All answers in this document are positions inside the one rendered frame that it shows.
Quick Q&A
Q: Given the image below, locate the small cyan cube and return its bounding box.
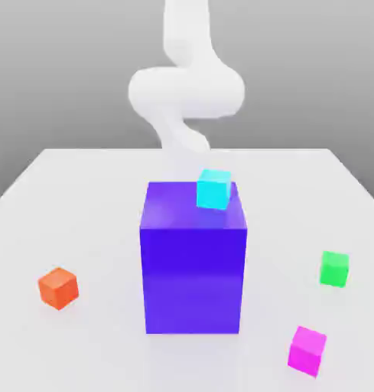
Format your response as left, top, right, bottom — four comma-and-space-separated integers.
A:
196, 168, 233, 211

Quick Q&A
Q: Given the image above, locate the small orange cube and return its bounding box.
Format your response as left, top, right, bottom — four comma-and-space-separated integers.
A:
37, 266, 80, 311

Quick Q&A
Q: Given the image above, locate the small green cube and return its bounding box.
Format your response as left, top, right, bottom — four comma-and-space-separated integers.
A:
319, 250, 350, 289

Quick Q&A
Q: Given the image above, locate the small magenta cube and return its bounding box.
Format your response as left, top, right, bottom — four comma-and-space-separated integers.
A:
287, 325, 328, 378

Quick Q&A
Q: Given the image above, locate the large purple box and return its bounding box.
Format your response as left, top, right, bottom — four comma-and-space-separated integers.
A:
139, 181, 248, 335

